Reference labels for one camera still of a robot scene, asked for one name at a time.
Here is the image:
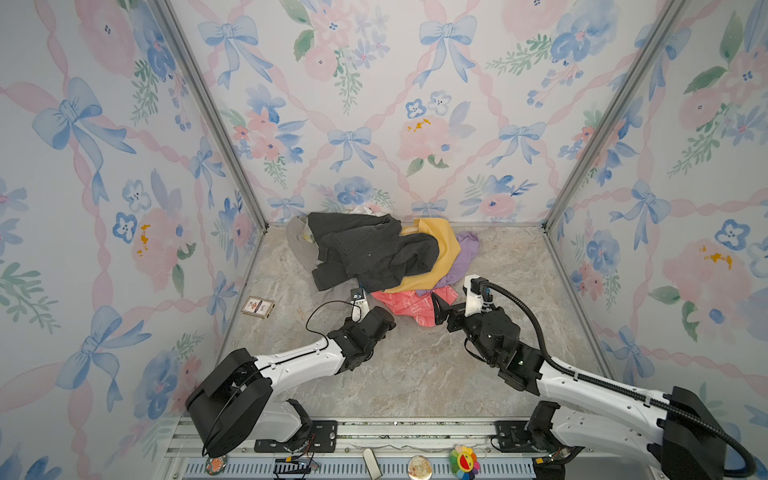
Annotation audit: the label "round green badge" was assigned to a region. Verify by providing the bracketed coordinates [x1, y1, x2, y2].
[204, 455, 228, 476]

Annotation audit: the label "aluminium corner post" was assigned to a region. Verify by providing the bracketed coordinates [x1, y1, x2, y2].
[542, 0, 689, 234]
[148, 0, 268, 234]

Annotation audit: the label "playing card box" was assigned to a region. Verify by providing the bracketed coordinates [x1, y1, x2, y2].
[241, 296, 275, 319]

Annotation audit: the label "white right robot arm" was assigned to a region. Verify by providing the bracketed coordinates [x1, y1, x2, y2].
[431, 294, 728, 479]

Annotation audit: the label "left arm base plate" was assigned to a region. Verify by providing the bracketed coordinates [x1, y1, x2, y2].
[254, 420, 339, 455]

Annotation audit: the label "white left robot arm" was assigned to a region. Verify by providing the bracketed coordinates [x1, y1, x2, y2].
[185, 307, 395, 458]

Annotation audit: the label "aluminium front rail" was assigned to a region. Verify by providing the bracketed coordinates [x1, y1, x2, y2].
[155, 418, 664, 479]

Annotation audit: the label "black corrugated cable hose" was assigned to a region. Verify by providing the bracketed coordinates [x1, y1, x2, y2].
[479, 280, 758, 479]

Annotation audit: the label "black denim jeans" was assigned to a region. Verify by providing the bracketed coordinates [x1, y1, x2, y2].
[307, 212, 425, 292]

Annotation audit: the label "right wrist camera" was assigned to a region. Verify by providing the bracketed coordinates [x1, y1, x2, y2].
[463, 275, 493, 317]

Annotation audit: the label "yellow cloth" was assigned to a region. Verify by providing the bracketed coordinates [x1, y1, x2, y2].
[385, 218, 461, 294]

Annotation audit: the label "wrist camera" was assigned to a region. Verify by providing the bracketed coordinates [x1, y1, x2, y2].
[350, 287, 370, 323]
[463, 275, 493, 317]

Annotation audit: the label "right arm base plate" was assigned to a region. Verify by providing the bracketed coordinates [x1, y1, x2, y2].
[491, 420, 560, 454]

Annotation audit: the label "white floral cloth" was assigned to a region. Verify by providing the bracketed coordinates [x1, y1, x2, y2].
[348, 205, 386, 217]

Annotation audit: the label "purple cloth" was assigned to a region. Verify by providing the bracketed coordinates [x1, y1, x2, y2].
[432, 231, 480, 290]

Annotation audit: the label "aluminium corner post right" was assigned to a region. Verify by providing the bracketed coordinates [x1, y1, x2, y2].
[542, 0, 689, 234]

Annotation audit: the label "pink patterned cloth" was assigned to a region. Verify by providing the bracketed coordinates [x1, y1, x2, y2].
[372, 286, 459, 328]

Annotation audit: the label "colourful flower toy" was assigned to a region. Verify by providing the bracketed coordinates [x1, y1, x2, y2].
[449, 445, 481, 480]

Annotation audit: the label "white clip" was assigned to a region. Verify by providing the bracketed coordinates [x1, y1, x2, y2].
[362, 448, 383, 480]

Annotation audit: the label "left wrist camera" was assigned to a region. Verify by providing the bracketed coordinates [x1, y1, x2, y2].
[350, 287, 370, 323]

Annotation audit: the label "grey cloth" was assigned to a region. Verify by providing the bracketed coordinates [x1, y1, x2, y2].
[286, 216, 358, 303]

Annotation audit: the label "round pale badge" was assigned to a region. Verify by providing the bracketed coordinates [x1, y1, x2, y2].
[407, 455, 434, 480]

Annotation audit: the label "aluminium corner post left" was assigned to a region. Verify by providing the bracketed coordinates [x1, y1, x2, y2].
[148, 0, 268, 234]

